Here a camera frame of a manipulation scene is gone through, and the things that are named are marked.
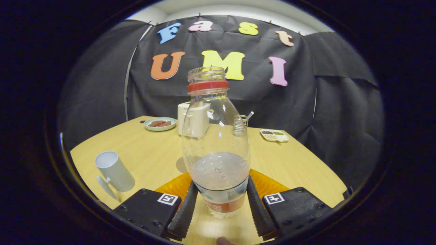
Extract round brown coaster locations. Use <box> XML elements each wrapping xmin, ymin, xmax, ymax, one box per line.
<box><xmin>176</xmin><ymin>156</ymin><xmax>200</xmax><ymax>174</ymax></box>

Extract white divided snack dish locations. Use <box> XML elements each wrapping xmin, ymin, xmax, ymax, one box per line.
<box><xmin>260</xmin><ymin>129</ymin><xmax>290</xmax><ymax>143</ymax></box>

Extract white toaster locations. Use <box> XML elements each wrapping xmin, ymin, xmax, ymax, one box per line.
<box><xmin>177</xmin><ymin>101</ymin><xmax>211</xmax><ymax>138</ymax></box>

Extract wooden table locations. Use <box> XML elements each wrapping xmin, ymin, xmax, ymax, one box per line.
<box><xmin>70</xmin><ymin>116</ymin><xmax>348</xmax><ymax>245</ymax></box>

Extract pale grey cup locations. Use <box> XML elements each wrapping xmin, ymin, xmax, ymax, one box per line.
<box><xmin>94</xmin><ymin>151</ymin><xmax>136</xmax><ymax>200</ymax></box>

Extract clear plastic juice bottle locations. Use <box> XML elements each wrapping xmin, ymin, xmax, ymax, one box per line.
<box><xmin>181</xmin><ymin>67</ymin><xmax>251</xmax><ymax>217</ymax></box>

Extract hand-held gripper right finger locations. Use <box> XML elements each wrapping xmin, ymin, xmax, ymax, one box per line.
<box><xmin>246</xmin><ymin>169</ymin><xmax>332</xmax><ymax>239</ymax></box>

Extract black backdrop cloth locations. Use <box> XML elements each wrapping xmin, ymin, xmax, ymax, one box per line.
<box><xmin>58</xmin><ymin>14</ymin><xmax>385</xmax><ymax>191</ymax></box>

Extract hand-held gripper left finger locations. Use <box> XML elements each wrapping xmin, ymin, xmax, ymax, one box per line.
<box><xmin>112</xmin><ymin>172</ymin><xmax>199</xmax><ymax>240</ymax></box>

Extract pale green plate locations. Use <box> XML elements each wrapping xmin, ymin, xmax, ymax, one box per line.
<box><xmin>144</xmin><ymin>117</ymin><xmax>177</xmax><ymax>132</ymax></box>

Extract small metal rack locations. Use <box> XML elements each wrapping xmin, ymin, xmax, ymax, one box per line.
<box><xmin>233</xmin><ymin>111</ymin><xmax>254</xmax><ymax>135</ymax></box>

